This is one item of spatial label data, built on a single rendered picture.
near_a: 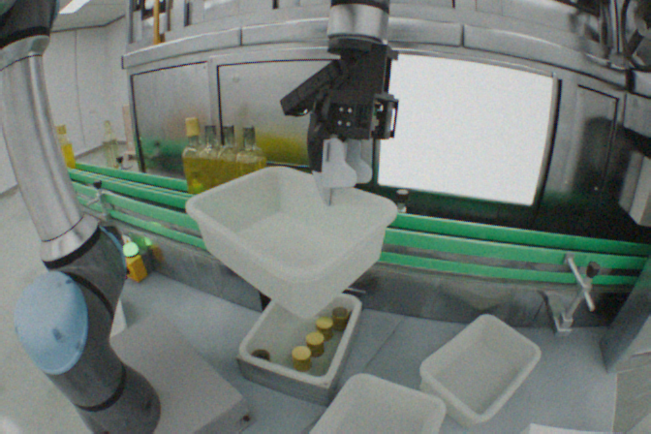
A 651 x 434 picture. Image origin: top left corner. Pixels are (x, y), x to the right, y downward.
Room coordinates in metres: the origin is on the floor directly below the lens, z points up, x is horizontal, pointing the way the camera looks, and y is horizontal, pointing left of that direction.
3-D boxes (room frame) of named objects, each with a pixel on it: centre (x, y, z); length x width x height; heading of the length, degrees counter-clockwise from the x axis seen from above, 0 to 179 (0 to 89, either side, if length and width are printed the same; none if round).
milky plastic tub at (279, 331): (0.38, 0.04, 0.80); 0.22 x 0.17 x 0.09; 161
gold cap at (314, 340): (0.37, 0.02, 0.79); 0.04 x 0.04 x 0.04
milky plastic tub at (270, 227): (0.32, 0.05, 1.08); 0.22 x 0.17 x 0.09; 50
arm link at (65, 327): (0.14, 0.32, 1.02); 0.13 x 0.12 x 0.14; 19
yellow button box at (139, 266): (0.59, 0.55, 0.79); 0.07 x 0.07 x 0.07; 71
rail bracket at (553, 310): (0.30, -0.49, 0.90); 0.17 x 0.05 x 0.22; 161
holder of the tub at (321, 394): (0.41, 0.03, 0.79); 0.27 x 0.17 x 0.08; 161
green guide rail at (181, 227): (0.80, 0.98, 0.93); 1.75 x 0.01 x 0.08; 71
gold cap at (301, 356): (0.34, 0.04, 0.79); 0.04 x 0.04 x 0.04
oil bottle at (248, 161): (0.66, 0.17, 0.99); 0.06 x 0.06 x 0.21; 71
